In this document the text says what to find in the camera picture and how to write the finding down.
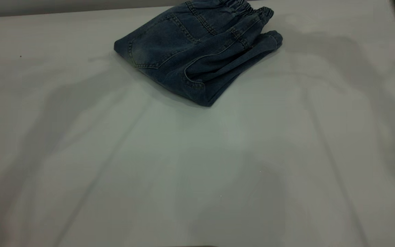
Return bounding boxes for blue denim jeans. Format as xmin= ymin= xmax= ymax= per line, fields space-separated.
xmin=113 ymin=0 xmax=284 ymax=107

